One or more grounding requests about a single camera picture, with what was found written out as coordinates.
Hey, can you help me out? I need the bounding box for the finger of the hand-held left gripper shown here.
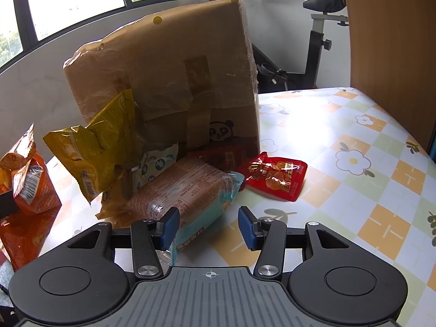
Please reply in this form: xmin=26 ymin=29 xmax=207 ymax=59
xmin=0 ymin=193 xmax=17 ymax=217

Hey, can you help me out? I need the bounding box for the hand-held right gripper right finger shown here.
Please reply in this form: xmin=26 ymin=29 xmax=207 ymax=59
xmin=238 ymin=206 xmax=348 ymax=277

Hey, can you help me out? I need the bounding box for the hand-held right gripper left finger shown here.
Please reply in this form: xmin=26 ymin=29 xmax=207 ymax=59
xmin=68 ymin=207 xmax=180 ymax=279

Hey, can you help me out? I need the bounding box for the orange chip packet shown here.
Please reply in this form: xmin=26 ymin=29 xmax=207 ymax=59
xmin=0 ymin=123 xmax=62 ymax=270

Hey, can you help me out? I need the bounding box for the clear biscuit pack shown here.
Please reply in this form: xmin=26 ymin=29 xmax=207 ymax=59
xmin=125 ymin=157 xmax=246 ymax=251

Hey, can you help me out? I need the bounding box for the red snack packet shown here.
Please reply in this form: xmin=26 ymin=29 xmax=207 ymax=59
xmin=244 ymin=152 xmax=309 ymax=204

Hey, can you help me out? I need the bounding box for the cardboard box with plastic liner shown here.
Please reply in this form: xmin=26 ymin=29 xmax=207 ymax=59
xmin=63 ymin=0 xmax=261 ymax=159

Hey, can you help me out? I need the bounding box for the tan brown-print snack packet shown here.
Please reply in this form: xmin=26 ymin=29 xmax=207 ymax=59
xmin=95 ymin=170 xmax=145 ymax=219

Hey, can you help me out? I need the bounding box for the blue dotted white packet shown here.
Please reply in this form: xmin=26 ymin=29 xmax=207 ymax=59
xmin=131 ymin=143 xmax=179 ymax=192

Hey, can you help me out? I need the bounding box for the floral checked tablecloth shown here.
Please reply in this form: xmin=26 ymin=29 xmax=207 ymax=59
xmin=37 ymin=87 xmax=436 ymax=327

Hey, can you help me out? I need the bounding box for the yellow snack packet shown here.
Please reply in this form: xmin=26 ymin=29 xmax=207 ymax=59
xmin=43 ymin=89 xmax=144 ymax=205

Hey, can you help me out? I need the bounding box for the black exercise bike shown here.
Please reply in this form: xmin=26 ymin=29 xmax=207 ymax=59
xmin=186 ymin=0 xmax=350 ymax=93

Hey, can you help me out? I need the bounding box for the wooden panel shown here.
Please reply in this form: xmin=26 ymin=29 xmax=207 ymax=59
xmin=341 ymin=0 xmax=436 ymax=159

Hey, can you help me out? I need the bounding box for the black window frame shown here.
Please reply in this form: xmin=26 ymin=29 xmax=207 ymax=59
xmin=0 ymin=0 xmax=321 ymax=73

